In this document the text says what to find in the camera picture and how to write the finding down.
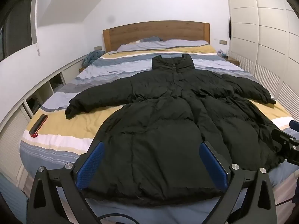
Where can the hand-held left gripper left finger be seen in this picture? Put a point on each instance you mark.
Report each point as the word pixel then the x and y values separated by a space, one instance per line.
pixel 92 165

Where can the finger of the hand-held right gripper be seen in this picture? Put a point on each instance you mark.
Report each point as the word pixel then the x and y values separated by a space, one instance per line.
pixel 294 125
pixel 281 136

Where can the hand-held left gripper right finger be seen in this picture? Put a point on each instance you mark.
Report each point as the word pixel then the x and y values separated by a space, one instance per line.
pixel 213 165

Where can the black puffer jacket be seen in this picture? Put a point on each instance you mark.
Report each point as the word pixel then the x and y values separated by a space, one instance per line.
pixel 151 121

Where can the black case with red trim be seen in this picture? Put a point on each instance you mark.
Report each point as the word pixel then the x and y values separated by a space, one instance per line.
pixel 38 124

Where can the white low shelf cabinet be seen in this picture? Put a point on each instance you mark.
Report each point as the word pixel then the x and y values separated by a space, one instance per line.
pixel 14 130

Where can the wooden nightstand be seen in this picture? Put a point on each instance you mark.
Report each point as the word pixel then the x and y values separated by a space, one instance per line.
pixel 233 61

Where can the white wardrobe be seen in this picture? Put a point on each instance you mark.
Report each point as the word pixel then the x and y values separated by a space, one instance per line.
pixel 268 39

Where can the bed with striped duvet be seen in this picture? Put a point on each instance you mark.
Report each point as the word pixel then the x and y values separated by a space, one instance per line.
pixel 105 74

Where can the crumpled blue cloth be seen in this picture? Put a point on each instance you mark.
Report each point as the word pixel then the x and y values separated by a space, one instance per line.
pixel 92 57

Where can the lilac pillow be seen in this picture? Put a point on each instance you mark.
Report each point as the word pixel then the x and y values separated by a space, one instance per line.
pixel 182 43

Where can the blue pillow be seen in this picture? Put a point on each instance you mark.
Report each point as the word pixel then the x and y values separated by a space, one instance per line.
pixel 150 39

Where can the wooden headboard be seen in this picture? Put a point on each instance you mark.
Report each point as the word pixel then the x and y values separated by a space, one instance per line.
pixel 140 32

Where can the dark window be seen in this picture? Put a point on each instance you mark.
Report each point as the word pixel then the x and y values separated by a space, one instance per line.
pixel 16 25

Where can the wall socket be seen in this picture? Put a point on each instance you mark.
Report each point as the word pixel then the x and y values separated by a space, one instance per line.
pixel 223 42

